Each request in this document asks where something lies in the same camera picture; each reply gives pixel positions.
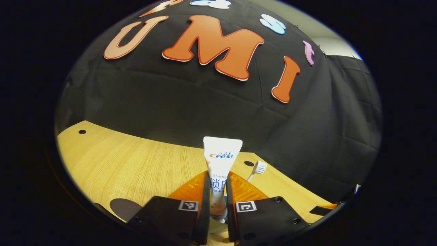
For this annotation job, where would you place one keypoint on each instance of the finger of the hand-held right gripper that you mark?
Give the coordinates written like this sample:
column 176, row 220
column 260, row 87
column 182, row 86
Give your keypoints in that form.
column 321, row 210

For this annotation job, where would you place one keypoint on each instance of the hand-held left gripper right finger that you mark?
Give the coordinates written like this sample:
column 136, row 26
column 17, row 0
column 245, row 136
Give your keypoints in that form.
column 263, row 218

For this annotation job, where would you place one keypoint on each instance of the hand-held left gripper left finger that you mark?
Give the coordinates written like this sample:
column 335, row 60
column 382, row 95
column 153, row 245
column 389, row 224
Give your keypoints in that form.
column 170, row 218

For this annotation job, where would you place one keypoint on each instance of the dark round coaster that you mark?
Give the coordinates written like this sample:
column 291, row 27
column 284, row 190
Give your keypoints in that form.
column 124, row 208

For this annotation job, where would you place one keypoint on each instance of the white toothbrush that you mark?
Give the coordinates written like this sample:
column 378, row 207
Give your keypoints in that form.
column 259, row 168

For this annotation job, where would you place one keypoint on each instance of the white toothpaste tube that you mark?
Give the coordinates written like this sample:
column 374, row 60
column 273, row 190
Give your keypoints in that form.
column 221, row 164

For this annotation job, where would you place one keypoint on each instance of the black backdrop cloth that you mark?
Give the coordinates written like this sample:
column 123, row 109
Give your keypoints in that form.
column 191, row 102

